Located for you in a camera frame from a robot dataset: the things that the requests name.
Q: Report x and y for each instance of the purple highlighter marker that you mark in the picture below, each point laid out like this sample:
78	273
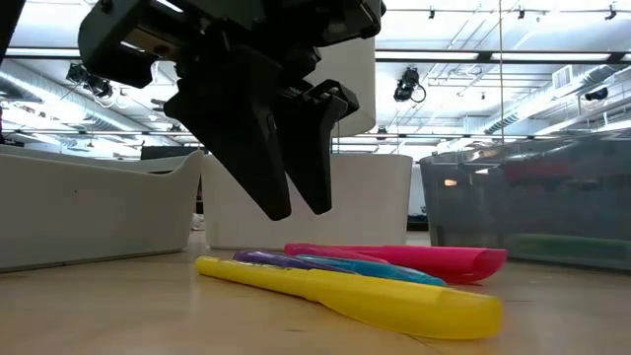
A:
276	259

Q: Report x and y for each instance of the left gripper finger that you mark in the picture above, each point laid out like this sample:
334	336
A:
236	123
315	148

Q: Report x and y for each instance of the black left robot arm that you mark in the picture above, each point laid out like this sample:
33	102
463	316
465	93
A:
6	20

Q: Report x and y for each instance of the pink highlighter marker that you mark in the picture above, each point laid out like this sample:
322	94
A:
315	250
453	263

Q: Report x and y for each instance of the silver ventilation duct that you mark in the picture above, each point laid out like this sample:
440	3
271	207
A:
49	98
542	106

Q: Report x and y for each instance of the yellow highlighter marker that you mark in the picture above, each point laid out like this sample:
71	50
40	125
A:
370	301

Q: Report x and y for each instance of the thin vertical pole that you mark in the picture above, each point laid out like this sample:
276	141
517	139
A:
501	74

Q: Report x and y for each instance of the ceiling light strip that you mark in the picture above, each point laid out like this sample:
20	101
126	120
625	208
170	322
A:
443	55
39	51

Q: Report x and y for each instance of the light grey translucent bin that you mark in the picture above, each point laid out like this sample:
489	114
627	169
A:
89	212

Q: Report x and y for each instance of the black overhead camera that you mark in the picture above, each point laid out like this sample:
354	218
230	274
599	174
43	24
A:
406	84

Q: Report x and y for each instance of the dark grey translucent bin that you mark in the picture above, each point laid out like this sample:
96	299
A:
542	212

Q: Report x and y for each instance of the black ceiling device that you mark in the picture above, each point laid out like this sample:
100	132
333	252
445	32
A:
91	81
596	93

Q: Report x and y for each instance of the black background monitor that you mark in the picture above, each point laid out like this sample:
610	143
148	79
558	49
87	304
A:
162	152

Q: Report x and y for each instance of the white plastic bin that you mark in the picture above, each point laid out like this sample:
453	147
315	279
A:
370	207

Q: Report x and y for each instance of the teal highlighter marker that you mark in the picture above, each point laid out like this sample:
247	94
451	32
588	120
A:
384	270

